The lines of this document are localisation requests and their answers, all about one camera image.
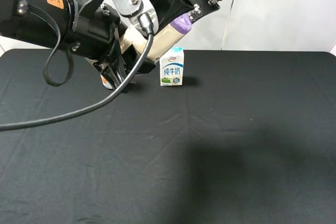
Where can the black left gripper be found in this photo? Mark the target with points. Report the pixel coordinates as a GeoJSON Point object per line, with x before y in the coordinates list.
{"type": "Point", "coordinates": [94, 32]}

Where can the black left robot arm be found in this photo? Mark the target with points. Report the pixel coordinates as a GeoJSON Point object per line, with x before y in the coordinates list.
{"type": "Point", "coordinates": [43, 23]}

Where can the blue capped yogurt bottle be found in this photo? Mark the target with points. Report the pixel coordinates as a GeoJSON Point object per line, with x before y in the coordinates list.
{"type": "Point", "coordinates": [107, 83]}

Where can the white blue milk carton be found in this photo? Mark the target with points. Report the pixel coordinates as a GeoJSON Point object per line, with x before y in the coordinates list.
{"type": "Point", "coordinates": [171, 67]}

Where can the black tablecloth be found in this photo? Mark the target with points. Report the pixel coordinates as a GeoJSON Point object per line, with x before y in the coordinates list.
{"type": "Point", "coordinates": [248, 138]}

